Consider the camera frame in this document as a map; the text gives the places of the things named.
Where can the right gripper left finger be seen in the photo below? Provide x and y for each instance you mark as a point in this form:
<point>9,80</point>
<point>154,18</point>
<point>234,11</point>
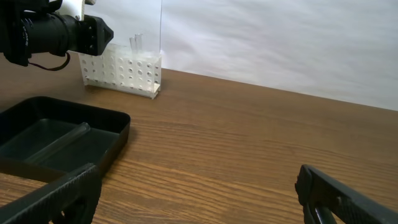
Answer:
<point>46,205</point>

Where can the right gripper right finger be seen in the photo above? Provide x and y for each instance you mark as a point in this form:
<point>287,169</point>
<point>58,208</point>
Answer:
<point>326,199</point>

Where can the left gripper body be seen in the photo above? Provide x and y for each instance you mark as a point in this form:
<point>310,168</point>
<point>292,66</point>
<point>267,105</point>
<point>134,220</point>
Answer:
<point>93,35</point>

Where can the clear test tube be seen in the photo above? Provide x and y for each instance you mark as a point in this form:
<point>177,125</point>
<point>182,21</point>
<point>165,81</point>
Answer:
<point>139,42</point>
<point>62,141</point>
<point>132,45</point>

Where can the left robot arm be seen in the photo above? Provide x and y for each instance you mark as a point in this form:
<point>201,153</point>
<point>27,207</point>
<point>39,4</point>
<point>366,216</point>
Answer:
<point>46,34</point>

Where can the white test tube rack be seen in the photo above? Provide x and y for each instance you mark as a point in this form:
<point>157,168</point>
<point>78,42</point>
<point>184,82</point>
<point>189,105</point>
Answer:
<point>124,71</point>

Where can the black tray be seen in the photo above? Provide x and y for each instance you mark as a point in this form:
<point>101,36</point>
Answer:
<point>93,146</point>

